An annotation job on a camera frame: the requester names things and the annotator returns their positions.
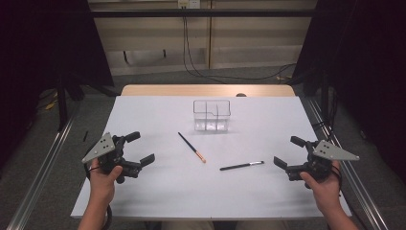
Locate black pen with silver end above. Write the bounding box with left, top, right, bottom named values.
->
left=219, top=160, right=265, bottom=172

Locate white table sheet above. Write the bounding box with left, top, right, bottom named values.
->
left=70, top=95, right=352, bottom=221

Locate person's right hand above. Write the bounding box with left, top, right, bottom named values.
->
left=299, top=160, right=343, bottom=214

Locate clear plastic divided organizer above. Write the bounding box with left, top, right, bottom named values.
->
left=192, top=99, right=232, bottom=132

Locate metal floor rail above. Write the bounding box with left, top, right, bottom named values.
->
left=6, top=104, right=81, bottom=230
left=305, top=98, right=390, bottom=230

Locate person's left hand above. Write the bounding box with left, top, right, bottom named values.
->
left=89, top=158, right=124, bottom=205

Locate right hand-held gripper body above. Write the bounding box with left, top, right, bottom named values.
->
left=285, top=139, right=361, bottom=184

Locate black curtain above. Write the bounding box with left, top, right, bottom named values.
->
left=0, top=0, right=115, bottom=169
left=290, top=0, right=406, bottom=185

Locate black metal stand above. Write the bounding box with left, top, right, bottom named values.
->
left=56, top=75, right=70, bottom=132

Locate light wooden table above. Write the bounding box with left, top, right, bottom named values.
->
left=120, top=83, right=296, bottom=98

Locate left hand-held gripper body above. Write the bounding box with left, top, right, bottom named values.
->
left=81, top=132, right=142, bottom=185

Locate black brush with orange tip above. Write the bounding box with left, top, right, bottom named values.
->
left=177, top=131, right=207, bottom=164

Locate black horizontal frame bar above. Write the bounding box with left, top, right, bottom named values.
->
left=90, top=9, right=320, bottom=18

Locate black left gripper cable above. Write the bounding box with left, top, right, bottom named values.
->
left=83, top=161, right=113, bottom=230

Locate black wall cable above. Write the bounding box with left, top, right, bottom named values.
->
left=185, top=16, right=297, bottom=81
left=182, top=16, right=226, bottom=84

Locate white wall outlet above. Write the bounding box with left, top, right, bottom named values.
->
left=177, top=0, right=201, bottom=10

